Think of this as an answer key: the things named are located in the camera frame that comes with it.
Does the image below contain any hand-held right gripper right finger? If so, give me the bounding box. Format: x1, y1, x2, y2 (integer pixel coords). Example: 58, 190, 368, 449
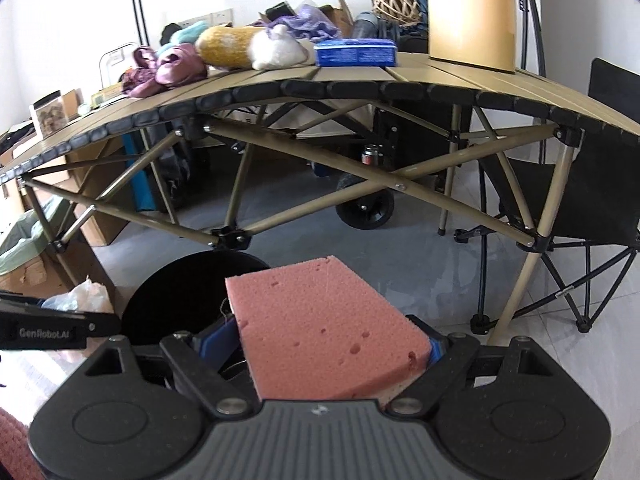
382, 315, 558, 418

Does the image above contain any lavender fluffy cloth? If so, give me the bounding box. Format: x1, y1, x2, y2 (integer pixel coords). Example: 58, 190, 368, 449
260, 7, 342, 44

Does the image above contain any small brown box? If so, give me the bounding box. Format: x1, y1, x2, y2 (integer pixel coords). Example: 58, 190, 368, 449
61, 88, 84, 122

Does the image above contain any pink fluffy rug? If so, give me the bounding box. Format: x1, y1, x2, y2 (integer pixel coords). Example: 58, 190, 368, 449
0, 407, 38, 480

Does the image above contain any yellow plush toy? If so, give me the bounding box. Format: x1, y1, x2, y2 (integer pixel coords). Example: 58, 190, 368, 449
195, 24, 266, 68

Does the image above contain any blue panel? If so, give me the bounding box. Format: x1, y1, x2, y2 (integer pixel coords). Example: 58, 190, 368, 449
122, 132, 158, 213

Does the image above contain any green plastic bag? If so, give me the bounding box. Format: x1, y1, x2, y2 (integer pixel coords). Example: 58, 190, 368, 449
0, 200, 66, 276

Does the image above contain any black folding chair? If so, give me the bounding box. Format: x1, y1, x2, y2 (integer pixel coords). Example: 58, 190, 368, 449
452, 57, 640, 336

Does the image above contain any black bag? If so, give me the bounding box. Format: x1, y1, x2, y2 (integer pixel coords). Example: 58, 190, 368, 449
150, 127, 197, 223

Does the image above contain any grey blue water bottle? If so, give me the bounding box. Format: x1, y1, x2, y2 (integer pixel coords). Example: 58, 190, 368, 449
352, 11, 381, 41

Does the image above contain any yellow green packet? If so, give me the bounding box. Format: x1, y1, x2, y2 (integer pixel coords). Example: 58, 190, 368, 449
90, 84, 126, 109

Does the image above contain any teal fluffy cloth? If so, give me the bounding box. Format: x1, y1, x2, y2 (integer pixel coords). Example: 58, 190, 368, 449
170, 21, 211, 47

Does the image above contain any clear plastic bag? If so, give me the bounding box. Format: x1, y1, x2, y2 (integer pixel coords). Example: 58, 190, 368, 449
42, 275, 113, 316

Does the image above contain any tan folding table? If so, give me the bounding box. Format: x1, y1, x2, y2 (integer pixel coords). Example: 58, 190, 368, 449
0, 52, 640, 346

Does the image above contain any pink sponge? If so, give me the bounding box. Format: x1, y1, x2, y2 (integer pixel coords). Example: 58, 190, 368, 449
225, 256, 433, 408

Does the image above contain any black trash bin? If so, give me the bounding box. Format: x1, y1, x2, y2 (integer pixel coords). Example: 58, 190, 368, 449
121, 251, 275, 396

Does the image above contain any yellow thermos jug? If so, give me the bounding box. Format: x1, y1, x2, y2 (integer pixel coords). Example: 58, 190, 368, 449
425, 0, 517, 72

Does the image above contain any wicker ball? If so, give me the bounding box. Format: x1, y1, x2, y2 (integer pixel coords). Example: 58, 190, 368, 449
372, 0, 426, 26

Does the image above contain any white metal frame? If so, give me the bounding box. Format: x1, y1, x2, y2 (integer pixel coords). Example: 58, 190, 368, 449
99, 42, 142, 92

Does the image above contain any mauve satin cloth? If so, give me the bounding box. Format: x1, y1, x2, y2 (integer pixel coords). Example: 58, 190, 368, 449
121, 44, 208, 100

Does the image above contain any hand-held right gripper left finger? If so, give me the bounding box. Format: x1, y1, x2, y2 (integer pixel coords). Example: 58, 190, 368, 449
82, 317, 261, 418

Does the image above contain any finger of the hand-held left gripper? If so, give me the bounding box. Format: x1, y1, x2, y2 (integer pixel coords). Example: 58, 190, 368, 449
0, 290, 46, 309
0, 310, 122, 352

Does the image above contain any blue tissue packet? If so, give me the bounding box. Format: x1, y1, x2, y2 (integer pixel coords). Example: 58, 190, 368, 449
314, 37, 398, 68

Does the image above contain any brown cardboard box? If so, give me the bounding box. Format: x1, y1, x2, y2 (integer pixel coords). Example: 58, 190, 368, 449
30, 135, 132, 248

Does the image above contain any white plush toy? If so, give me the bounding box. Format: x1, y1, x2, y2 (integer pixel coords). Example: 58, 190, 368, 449
248, 25, 307, 71

